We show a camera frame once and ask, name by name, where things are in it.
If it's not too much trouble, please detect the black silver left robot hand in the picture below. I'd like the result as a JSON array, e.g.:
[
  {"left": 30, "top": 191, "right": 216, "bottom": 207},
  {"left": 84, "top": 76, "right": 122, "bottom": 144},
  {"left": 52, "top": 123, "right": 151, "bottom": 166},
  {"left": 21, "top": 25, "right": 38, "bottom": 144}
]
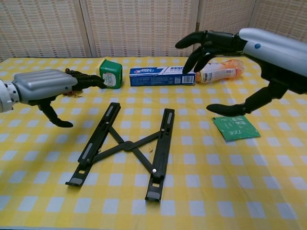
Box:
[{"left": 11, "top": 68, "right": 107, "bottom": 128}]

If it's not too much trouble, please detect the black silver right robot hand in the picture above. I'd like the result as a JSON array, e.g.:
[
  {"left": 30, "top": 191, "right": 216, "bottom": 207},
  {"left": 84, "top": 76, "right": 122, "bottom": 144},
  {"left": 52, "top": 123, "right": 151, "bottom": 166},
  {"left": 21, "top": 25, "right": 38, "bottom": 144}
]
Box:
[{"left": 175, "top": 28, "right": 307, "bottom": 117}]

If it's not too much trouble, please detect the black folding rack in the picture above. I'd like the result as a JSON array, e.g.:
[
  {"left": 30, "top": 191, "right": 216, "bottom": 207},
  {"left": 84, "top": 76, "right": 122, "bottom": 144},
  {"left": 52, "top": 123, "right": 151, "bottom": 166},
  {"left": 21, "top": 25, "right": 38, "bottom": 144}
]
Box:
[{"left": 65, "top": 102, "right": 176, "bottom": 203}]

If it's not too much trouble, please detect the dark red grape bunch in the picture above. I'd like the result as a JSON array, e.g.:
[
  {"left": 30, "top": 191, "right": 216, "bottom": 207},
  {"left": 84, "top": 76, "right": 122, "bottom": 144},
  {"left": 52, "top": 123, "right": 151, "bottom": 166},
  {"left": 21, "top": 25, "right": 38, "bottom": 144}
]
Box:
[{"left": 62, "top": 68, "right": 83, "bottom": 98}]

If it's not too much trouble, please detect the white woven screen panel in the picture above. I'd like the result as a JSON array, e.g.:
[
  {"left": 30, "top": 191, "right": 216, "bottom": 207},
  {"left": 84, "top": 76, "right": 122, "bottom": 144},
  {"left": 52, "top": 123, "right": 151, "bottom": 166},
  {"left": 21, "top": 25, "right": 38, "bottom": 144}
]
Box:
[
  {"left": 80, "top": 0, "right": 200, "bottom": 58},
  {"left": 193, "top": 0, "right": 257, "bottom": 58},
  {"left": 0, "top": 0, "right": 93, "bottom": 59},
  {"left": 242, "top": 0, "right": 307, "bottom": 58}
]

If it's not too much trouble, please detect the orange drink bottle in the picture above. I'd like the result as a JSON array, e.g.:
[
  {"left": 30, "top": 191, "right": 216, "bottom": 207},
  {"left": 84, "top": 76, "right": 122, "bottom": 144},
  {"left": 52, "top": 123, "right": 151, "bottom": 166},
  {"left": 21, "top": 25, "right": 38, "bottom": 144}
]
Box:
[{"left": 195, "top": 59, "right": 246, "bottom": 84}]

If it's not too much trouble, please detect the green yellow plastic cup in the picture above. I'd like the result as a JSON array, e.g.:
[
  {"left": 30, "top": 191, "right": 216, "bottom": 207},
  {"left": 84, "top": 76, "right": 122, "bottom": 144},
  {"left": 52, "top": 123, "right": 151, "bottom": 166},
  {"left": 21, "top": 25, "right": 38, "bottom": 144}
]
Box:
[{"left": 98, "top": 58, "right": 124, "bottom": 90}]

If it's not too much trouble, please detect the green tea sachet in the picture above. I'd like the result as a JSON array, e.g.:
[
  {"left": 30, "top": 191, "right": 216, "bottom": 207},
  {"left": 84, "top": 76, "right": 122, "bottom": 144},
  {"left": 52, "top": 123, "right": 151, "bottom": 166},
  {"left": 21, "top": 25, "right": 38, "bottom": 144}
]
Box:
[{"left": 212, "top": 115, "right": 261, "bottom": 142}]

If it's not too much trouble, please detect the blue white toothpaste box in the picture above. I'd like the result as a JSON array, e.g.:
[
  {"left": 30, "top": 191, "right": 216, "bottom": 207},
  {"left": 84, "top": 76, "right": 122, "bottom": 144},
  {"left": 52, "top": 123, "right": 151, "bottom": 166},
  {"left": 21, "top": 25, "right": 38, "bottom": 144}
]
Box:
[{"left": 129, "top": 66, "right": 196, "bottom": 87}]

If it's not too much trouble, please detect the yellow white checkered tablecloth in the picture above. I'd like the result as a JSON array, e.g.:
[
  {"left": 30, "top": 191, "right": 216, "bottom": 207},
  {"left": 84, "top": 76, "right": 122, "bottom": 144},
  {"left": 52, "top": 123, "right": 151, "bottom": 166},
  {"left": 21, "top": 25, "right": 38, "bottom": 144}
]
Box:
[{"left": 0, "top": 56, "right": 307, "bottom": 230}]

